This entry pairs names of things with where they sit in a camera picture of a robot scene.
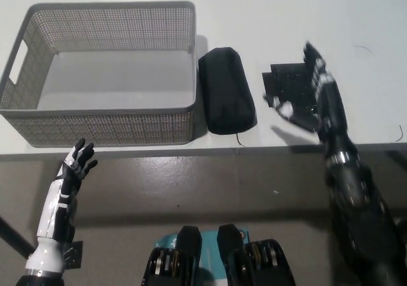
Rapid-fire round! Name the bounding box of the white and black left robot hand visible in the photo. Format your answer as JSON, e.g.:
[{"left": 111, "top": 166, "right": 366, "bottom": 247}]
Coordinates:
[{"left": 36, "top": 137, "right": 99, "bottom": 242}]

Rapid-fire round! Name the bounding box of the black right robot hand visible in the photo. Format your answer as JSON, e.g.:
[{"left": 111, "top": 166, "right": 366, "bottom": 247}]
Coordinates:
[{"left": 263, "top": 40, "right": 350, "bottom": 146}]

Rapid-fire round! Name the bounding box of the black fabric pencil case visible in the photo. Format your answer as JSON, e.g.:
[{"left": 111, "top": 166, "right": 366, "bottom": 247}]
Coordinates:
[{"left": 198, "top": 46, "right": 257, "bottom": 136}]

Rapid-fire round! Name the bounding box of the black table leg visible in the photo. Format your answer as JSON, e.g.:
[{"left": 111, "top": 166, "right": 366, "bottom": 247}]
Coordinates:
[{"left": 0, "top": 215, "right": 36, "bottom": 259}]

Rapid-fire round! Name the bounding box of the black square floor marker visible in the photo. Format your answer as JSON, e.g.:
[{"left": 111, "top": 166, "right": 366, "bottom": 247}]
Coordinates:
[{"left": 62, "top": 240, "right": 85, "bottom": 269}]

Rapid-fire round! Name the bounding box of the black square mat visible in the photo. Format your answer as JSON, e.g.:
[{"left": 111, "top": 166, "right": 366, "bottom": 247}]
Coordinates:
[{"left": 261, "top": 62, "right": 319, "bottom": 109}]

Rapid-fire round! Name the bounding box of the grey perforated plastic basket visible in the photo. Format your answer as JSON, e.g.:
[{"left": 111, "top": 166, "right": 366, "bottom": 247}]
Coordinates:
[{"left": 0, "top": 1, "right": 198, "bottom": 147}]

